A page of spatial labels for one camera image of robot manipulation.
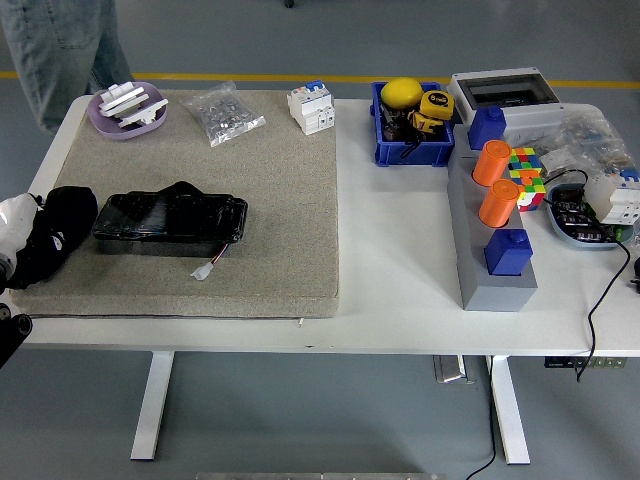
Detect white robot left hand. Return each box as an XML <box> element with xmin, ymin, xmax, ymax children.
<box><xmin>0</xmin><ymin>193</ymin><xmax>45</xmax><ymax>262</ymax></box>

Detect black rag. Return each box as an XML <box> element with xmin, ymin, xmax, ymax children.
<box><xmin>7</xmin><ymin>185</ymin><xmax>100</xmax><ymax>291</ymax></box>

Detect black table control panel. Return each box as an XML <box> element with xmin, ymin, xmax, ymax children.
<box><xmin>544</xmin><ymin>357</ymin><xmax>627</xmax><ymax>370</ymax></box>

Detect purple dish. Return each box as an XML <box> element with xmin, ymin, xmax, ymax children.
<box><xmin>87</xmin><ymin>81</ymin><xmax>169</xmax><ymax>141</ymax></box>

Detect white ribbed plastic piece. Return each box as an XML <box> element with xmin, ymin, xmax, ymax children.
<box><xmin>99</xmin><ymin>82</ymin><xmax>149</xmax><ymax>119</ymax></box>

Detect white flat plastic piece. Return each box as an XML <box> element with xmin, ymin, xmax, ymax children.
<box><xmin>115</xmin><ymin>98</ymin><xmax>170</xmax><ymax>128</ymax></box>

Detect person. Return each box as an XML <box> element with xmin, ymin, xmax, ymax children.
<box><xmin>0</xmin><ymin>0</ymin><xmax>135</xmax><ymax>137</ymax></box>

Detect clear bag of metal nuts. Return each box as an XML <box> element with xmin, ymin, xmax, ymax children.
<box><xmin>179</xmin><ymin>80</ymin><xmax>267</xmax><ymax>149</ymax></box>

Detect white table leg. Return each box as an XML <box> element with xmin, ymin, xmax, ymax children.
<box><xmin>130</xmin><ymin>351</ymin><xmax>175</xmax><ymax>461</ymax></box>
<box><xmin>487</xmin><ymin>355</ymin><xmax>531</xmax><ymax>465</ymax></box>

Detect grey-brown mat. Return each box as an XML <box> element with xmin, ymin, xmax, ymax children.
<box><xmin>9</xmin><ymin>88</ymin><xmax>344</xmax><ymax>320</ymax></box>

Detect white circuit breaker blue switches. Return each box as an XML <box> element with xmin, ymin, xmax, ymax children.
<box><xmin>286</xmin><ymin>79</ymin><xmax>337</xmax><ymax>136</ymax></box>

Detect black hand tools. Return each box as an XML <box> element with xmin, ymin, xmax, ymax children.
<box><xmin>380</xmin><ymin>103</ymin><xmax>419</xmax><ymax>159</ymax></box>

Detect yellow ball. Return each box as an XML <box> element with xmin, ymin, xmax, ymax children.
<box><xmin>380</xmin><ymin>78</ymin><xmax>424</xmax><ymax>110</ymax></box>

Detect blue plastic bin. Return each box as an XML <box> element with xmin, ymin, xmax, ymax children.
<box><xmin>370</xmin><ymin>81</ymin><xmax>456</xmax><ymax>169</ymax></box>

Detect yellow tape measure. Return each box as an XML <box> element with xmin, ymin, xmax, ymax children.
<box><xmin>407</xmin><ymin>89</ymin><xmax>455</xmax><ymax>138</ymax></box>

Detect orange cylinder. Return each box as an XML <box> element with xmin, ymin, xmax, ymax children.
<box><xmin>471</xmin><ymin>139</ymin><xmax>512</xmax><ymax>187</ymax></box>
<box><xmin>478</xmin><ymin>178</ymin><xmax>521</xmax><ymax>230</ymax></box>

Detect blue square block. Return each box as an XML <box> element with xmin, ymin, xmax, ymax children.
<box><xmin>467</xmin><ymin>105</ymin><xmax>508</xmax><ymax>151</ymax></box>
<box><xmin>483</xmin><ymin>228</ymin><xmax>534</xmax><ymax>277</ymax></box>

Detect long grey block holder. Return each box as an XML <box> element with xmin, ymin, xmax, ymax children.
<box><xmin>446</xmin><ymin>124</ymin><xmax>540</xmax><ymax>312</ymax></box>

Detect colourful puzzle cube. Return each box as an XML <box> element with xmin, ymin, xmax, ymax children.
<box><xmin>508</xmin><ymin>146</ymin><xmax>544</xmax><ymax>180</ymax></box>
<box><xmin>514</xmin><ymin>168</ymin><xmax>547</xmax><ymax>213</ymax></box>

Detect grey electrical distribution box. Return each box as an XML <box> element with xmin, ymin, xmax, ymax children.
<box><xmin>446</xmin><ymin>67</ymin><xmax>566</xmax><ymax>146</ymax></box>

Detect blue-grey dish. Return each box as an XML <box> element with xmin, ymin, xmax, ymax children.
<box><xmin>545</xmin><ymin>183</ymin><xmax>636</xmax><ymax>251</ymax></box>

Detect black electronic modules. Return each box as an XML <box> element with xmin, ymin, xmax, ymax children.
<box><xmin>553</xmin><ymin>187</ymin><xmax>619</xmax><ymax>246</ymax></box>

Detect clear bag of parts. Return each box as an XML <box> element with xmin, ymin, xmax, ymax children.
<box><xmin>537</xmin><ymin>107</ymin><xmax>637</xmax><ymax>177</ymax></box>

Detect white circuit breaker cluster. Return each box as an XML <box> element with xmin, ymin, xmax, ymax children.
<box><xmin>584</xmin><ymin>167</ymin><xmax>640</xmax><ymax>226</ymax></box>

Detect panel wire with white connector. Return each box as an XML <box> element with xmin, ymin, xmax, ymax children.
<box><xmin>189</xmin><ymin>243</ymin><xmax>234</xmax><ymax>281</ymax></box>

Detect silver metal bracket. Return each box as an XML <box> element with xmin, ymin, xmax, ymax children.
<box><xmin>433</xmin><ymin>354</ymin><xmax>476</xmax><ymax>385</ymax></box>

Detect black floor cable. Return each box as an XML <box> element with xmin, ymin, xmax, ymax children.
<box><xmin>464</xmin><ymin>357</ymin><xmax>502</xmax><ymax>480</ymax></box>

